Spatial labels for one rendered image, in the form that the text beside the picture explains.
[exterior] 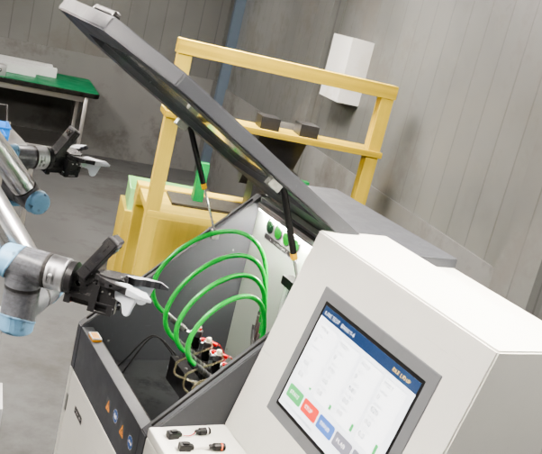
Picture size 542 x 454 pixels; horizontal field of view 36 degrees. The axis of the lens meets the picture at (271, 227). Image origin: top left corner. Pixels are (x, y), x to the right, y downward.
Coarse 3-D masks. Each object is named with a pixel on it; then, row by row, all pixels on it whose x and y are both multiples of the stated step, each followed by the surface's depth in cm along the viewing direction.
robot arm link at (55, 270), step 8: (56, 256) 174; (48, 264) 172; (56, 264) 172; (64, 264) 172; (48, 272) 172; (56, 272) 171; (64, 272) 172; (48, 280) 172; (56, 280) 172; (48, 288) 174; (56, 288) 173
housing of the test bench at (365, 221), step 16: (320, 192) 288; (336, 192) 295; (336, 208) 269; (352, 208) 275; (368, 208) 281; (352, 224) 253; (368, 224) 258; (384, 224) 263; (400, 240) 248; (416, 240) 253; (432, 256) 239; (448, 256) 243; (448, 272) 237; (480, 288) 229; (512, 304) 221; (528, 320) 211
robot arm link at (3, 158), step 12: (0, 132) 240; (0, 144) 239; (0, 156) 241; (12, 156) 244; (0, 168) 244; (12, 168) 245; (24, 168) 249; (12, 180) 247; (24, 180) 249; (12, 192) 253; (24, 192) 250; (36, 192) 252; (24, 204) 253; (36, 204) 252; (48, 204) 255
